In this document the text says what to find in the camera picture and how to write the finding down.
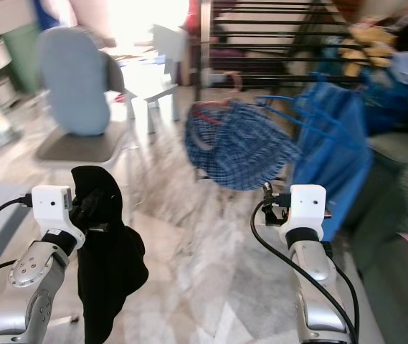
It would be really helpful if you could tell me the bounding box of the black garment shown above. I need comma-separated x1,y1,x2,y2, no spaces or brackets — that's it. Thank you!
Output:
71,166,151,344

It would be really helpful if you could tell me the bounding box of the pink hanger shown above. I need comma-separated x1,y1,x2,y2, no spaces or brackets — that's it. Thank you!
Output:
193,70,244,119

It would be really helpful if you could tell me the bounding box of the grey folding chair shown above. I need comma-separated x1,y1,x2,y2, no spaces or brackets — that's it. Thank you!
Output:
33,27,133,171

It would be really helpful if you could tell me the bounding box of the blue plaid shirt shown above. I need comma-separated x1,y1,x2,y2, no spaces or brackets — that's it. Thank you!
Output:
184,100,303,193

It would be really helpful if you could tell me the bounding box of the black drying rack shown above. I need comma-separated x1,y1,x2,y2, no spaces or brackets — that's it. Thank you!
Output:
193,0,408,183

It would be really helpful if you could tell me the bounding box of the blue grey cushion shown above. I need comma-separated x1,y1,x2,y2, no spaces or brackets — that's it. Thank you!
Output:
37,27,113,137

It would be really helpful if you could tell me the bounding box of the dark green sofa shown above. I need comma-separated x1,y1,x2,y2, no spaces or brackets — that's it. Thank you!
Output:
340,129,408,344

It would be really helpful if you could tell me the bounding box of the dark blue bag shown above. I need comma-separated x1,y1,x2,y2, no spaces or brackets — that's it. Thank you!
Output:
365,68,408,137

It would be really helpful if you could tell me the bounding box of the light blue child chair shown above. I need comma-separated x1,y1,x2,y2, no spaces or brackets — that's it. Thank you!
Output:
138,24,189,135

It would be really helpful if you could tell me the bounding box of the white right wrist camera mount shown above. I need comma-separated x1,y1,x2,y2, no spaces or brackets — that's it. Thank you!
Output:
279,184,328,241

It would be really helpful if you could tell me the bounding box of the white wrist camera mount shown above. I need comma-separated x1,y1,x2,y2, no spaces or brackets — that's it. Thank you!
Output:
279,184,328,241
32,185,74,231

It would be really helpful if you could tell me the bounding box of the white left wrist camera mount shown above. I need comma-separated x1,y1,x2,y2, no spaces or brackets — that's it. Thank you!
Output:
32,185,74,231

